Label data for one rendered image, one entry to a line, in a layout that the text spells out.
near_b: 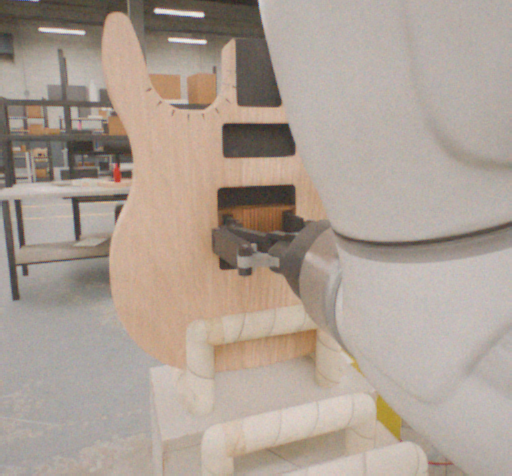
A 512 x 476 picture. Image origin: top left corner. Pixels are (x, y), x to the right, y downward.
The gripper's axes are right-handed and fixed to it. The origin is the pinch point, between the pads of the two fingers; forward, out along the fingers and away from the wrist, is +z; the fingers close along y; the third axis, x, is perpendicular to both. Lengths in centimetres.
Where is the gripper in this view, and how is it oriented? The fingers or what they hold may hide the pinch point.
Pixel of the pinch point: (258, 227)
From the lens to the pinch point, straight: 51.3
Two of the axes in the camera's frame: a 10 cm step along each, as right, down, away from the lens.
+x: -0.1, -9.9, -1.6
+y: 9.5, -0.6, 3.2
